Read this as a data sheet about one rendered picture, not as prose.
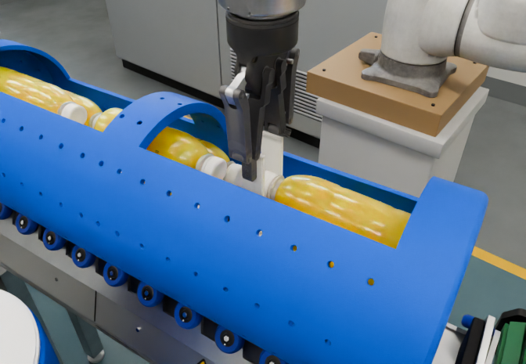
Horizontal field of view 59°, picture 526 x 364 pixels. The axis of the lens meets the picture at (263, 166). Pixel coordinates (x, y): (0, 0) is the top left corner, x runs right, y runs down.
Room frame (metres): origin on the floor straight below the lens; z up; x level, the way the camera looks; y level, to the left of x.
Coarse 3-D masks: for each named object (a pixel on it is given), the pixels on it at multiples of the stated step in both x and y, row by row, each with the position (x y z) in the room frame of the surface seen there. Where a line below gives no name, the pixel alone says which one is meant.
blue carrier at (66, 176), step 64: (0, 64) 0.82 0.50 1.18; (0, 128) 0.58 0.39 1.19; (64, 128) 0.55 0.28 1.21; (128, 128) 0.52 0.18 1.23; (192, 128) 0.70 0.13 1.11; (0, 192) 0.55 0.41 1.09; (64, 192) 0.48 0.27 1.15; (128, 192) 0.44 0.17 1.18; (192, 192) 0.42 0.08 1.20; (384, 192) 0.52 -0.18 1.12; (448, 192) 0.38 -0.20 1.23; (128, 256) 0.41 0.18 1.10; (192, 256) 0.37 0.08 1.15; (256, 256) 0.34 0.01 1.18; (320, 256) 0.32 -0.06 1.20; (384, 256) 0.31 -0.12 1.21; (448, 256) 0.30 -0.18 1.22; (256, 320) 0.31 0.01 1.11; (320, 320) 0.28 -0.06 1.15; (384, 320) 0.26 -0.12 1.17
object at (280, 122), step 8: (280, 64) 0.47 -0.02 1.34; (280, 72) 0.47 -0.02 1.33; (280, 80) 0.47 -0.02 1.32; (272, 88) 0.48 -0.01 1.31; (280, 88) 0.47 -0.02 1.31; (272, 96) 0.48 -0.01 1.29; (280, 96) 0.48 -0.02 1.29; (272, 104) 0.48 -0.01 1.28; (280, 104) 0.48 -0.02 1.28; (272, 112) 0.49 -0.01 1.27; (280, 112) 0.48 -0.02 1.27; (264, 120) 0.50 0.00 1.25; (272, 120) 0.49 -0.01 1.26; (280, 120) 0.48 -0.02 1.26; (280, 128) 0.49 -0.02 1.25; (288, 136) 0.49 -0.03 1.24
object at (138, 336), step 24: (0, 240) 0.64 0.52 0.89; (0, 264) 0.79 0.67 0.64; (24, 264) 0.60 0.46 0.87; (48, 264) 0.57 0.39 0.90; (48, 288) 0.56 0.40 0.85; (72, 288) 0.53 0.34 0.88; (72, 312) 0.66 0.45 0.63; (96, 312) 0.49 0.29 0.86; (120, 312) 0.47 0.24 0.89; (168, 312) 0.45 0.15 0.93; (120, 336) 0.46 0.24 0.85; (144, 336) 0.44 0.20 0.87; (168, 336) 0.42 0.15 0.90; (456, 336) 0.40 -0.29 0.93; (168, 360) 0.41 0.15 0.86; (192, 360) 0.39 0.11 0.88
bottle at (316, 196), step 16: (288, 176) 0.46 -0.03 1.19; (304, 176) 0.45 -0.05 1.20; (272, 192) 0.45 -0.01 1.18; (288, 192) 0.43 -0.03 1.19; (304, 192) 0.42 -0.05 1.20; (320, 192) 0.42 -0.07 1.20; (336, 192) 0.42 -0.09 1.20; (352, 192) 0.42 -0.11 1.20; (304, 208) 0.41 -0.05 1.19; (320, 208) 0.40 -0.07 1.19; (336, 208) 0.40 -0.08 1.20; (352, 208) 0.39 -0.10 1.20; (368, 208) 0.39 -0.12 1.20; (384, 208) 0.39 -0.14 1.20; (336, 224) 0.38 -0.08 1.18; (352, 224) 0.38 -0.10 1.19; (368, 224) 0.37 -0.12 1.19; (384, 224) 0.37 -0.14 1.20; (400, 224) 0.37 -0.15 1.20; (384, 240) 0.36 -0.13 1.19
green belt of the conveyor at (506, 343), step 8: (504, 328) 0.45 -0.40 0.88; (512, 328) 0.44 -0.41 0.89; (520, 328) 0.44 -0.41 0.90; (504, 336) 0.43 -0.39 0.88; (512, 336) 0.43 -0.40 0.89; (520, 336) 0.42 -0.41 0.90; (504, 344) 0.42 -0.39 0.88; (512, 344) 0.41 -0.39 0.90; (520, 344) 0.41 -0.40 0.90; (496, 352) 0.42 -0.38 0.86; (504, 352) 0.40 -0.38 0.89; (512, 352) 0.40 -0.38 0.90; (520, 352) 0.39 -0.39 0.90; (496, 360) 0.39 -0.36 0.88; (504, 360) 0.39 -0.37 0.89; (512, 360) 0.38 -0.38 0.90; (520, 360) 0.38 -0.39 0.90
